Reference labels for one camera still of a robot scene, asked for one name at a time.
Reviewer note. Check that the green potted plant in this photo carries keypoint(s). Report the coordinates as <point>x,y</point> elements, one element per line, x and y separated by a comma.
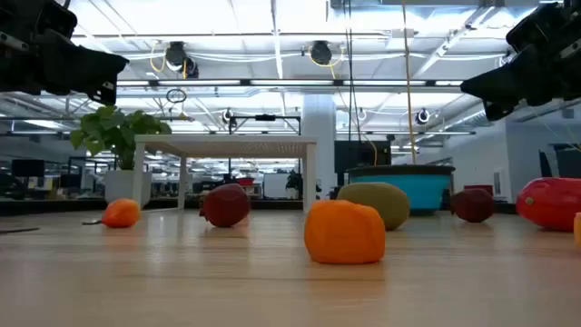
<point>113,131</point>

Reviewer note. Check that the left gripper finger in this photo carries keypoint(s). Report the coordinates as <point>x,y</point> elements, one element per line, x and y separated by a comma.
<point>91,58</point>
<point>97,77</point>

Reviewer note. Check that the small orange pepper with stem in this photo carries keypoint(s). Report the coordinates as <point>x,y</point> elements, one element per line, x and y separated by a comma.
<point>121,213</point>
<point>578,229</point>

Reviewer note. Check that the distant red bowl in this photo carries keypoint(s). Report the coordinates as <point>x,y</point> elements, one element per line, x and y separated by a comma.
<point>245,180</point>

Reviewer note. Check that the large red mango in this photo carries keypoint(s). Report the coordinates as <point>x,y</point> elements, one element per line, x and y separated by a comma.
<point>551,204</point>

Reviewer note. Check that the white perforated shelf riser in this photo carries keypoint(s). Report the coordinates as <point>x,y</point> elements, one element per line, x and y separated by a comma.
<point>227,145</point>

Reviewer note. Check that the black wall monitor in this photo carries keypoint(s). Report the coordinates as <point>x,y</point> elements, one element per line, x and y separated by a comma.
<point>363,156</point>

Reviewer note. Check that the distant black desk monitor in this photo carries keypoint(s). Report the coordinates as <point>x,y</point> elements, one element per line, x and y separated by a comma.
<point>27,168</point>

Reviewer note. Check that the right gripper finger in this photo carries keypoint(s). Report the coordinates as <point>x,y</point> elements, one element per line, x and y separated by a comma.
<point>513,94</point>
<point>513,72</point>

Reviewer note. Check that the blue collapsible bowl grey rim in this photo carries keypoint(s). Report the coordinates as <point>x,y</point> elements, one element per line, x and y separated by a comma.
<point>417,191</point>

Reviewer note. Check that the distant black rig frame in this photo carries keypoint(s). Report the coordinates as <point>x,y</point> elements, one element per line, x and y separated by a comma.
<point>265,117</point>

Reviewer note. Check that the orange blocky plush fruit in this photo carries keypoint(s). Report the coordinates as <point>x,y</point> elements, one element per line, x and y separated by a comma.
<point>345,234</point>

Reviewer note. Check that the distant small dark plant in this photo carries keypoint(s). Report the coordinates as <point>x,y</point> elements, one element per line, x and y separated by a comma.
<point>294,181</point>

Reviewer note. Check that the red box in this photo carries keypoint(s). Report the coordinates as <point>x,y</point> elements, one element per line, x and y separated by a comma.
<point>487,187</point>

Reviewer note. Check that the black aluminium table frame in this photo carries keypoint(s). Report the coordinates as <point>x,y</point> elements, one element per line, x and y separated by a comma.
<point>45,206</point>

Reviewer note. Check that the dark red round fruit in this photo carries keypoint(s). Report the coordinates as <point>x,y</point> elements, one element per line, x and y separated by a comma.
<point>227,206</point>
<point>473,205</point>

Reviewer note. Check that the brown-green kiwi fruit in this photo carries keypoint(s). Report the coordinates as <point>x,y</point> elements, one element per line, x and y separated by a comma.
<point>386,200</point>

